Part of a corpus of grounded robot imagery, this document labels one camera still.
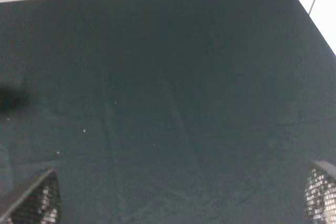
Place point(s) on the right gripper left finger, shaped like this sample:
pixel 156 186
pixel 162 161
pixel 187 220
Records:
pixel 36 200

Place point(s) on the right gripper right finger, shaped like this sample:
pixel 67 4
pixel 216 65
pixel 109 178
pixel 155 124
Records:
pixel 319 193

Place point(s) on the black tablecloth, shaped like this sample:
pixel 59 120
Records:
pixel 167 111

